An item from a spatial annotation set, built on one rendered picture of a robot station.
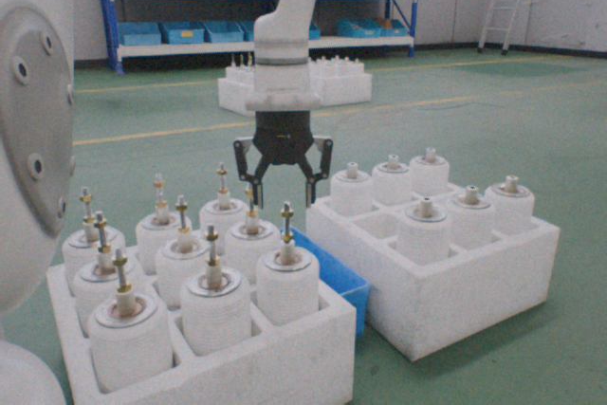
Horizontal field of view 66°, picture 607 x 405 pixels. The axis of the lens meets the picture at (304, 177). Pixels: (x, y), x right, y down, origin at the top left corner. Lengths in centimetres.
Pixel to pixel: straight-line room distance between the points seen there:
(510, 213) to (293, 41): 62
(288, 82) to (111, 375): 42
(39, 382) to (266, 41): 49
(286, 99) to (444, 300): 51
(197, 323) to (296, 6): 43
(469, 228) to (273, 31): 55
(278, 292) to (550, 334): 60
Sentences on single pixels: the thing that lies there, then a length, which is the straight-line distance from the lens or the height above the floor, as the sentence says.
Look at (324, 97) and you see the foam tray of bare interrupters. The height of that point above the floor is 6.
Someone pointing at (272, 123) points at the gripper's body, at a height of 47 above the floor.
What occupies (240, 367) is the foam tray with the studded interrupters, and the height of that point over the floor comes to 16.
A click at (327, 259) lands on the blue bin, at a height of 11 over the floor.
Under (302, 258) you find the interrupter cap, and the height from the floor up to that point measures 25.
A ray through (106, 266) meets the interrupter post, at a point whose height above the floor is 26.
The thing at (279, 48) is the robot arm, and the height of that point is 56.
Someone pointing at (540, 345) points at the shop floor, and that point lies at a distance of 106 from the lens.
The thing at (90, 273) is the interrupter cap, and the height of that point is 25.
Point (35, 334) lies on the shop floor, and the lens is 112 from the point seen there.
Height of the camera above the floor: 61
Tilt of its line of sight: 20 degrees down
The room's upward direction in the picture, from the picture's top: straight up
